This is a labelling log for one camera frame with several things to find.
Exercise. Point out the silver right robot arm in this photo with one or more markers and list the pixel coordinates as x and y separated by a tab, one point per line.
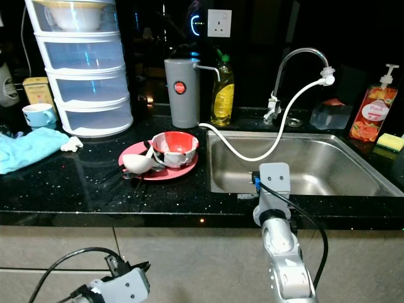
287	265

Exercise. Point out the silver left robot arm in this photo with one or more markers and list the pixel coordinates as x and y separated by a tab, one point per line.
85	297

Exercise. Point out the beige kitchen cabinet front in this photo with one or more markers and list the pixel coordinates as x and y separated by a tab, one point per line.
196	268

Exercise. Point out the stainless steel sink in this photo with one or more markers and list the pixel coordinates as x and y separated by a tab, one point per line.
334	167

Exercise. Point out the pink plate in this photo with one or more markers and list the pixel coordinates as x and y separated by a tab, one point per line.
173	173

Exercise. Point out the red and white bowl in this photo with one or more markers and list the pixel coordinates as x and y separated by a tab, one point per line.
175	150

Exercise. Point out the yellow dish soap bottle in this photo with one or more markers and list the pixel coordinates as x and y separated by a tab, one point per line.
222	100

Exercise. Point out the black chopsticks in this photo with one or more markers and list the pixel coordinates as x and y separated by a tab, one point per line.
115	173

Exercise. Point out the clear plastic container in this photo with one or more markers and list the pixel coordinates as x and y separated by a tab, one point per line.
329	117

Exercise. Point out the grey water filter canister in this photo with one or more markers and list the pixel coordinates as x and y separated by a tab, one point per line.
183	104

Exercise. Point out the chrome gooseneck faucet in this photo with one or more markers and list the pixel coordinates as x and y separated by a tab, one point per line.
279	74

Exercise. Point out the white crumpled tissue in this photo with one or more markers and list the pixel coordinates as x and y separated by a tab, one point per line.
72	144

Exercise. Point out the peach hand soap pump bottle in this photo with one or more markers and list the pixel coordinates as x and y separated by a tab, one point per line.
374	112

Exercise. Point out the yellow green sponge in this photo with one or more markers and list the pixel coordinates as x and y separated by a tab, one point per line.
390	142

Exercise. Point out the light blue cloth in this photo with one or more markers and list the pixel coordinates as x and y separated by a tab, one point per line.
31	149

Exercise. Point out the light blue mug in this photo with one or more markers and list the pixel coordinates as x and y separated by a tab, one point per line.
39	117

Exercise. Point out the pale grey bottle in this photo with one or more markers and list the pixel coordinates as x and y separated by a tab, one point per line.
8	85

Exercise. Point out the white plastic drawer tower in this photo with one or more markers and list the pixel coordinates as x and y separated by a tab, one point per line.
88	88

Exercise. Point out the yellow box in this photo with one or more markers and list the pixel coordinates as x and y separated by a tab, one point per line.
36	89

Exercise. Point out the plain white bowl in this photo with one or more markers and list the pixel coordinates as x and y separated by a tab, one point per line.
74	17

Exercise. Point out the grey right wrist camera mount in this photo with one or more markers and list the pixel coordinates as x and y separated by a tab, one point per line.
274	186

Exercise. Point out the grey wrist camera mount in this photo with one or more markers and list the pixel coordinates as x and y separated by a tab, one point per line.
274	186
123	290

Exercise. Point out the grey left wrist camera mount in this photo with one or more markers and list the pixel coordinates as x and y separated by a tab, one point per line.
123	290

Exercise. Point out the white wall socket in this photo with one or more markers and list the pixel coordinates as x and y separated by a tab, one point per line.
219	23

